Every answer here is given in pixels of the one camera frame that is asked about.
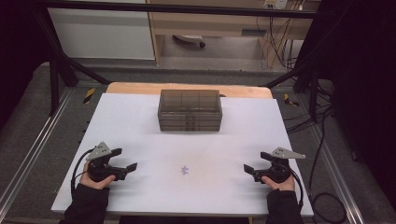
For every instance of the white table board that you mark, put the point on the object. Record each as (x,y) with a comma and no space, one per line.
(202,193)

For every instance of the aluminium floor rail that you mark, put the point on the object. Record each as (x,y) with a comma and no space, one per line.
(34,146)
(333,165)

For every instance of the person's left hand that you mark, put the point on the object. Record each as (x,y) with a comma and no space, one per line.
(93,184)

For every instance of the person's right hand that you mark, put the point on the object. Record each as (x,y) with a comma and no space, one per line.
(284,186)

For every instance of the black metal stand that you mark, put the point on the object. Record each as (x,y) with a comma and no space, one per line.
(54,84)
(313,90)

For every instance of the black metal crossbar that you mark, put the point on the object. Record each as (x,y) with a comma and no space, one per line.
(186,8)

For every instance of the small purple star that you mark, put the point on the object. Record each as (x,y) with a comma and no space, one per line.
(185,170)

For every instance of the smoky transparent drawer box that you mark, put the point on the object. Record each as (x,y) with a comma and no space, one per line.
(190,101)

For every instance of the white power strip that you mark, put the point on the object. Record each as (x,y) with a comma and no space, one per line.
(275,3)

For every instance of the light wooden desk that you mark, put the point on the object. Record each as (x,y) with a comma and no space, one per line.
(202,23)

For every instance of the light wooden table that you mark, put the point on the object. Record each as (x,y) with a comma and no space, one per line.
(134,88)

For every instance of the grey office chair base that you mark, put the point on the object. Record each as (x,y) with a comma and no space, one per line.
(188,38)

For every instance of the black curtain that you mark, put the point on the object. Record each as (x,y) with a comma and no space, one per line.
(18,46)
(364,77)

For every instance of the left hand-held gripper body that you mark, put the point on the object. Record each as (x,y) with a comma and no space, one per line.
(99,166)

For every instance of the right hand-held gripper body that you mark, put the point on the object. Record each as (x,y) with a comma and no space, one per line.
(278,169)

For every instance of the yellow black tape strip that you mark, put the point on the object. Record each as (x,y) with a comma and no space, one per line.
(290,100)
(89,95)

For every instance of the white cabinet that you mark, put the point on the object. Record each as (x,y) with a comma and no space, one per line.
(102,34)

